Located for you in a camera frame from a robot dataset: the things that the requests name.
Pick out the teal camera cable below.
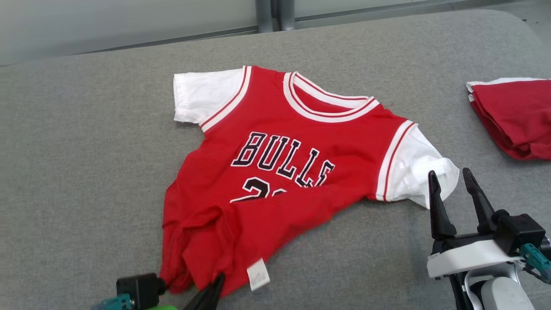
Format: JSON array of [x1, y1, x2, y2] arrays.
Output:
[[519, 243, 551, 285], [90, 294, 132, 310]]

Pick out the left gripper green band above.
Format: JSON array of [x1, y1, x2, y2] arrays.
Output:
[[145, 273, 226, 310]]

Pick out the red shorts white stripe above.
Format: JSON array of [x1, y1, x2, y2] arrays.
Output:
[[466, 77, 551, 161]]

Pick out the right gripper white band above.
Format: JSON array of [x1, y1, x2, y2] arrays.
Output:
[[426, 167, 524, 280]]

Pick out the teal left camera cable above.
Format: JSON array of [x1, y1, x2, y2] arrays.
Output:
[[90, 294, 132, 310]]

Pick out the red Bulls jersey white sleeves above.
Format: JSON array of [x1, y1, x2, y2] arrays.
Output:
[[160, 65, 460, 298]]

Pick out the grey fabric sofa seat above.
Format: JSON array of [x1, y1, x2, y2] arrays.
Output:
[[0, 9, 551, 310]]

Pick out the grey partition floor rail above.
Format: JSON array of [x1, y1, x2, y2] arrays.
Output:
[[84, 26, 259, 55], [295, 0, 487, 23]]

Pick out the teal right camera cable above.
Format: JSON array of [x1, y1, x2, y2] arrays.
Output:
[[519, 243, 551, 285]]

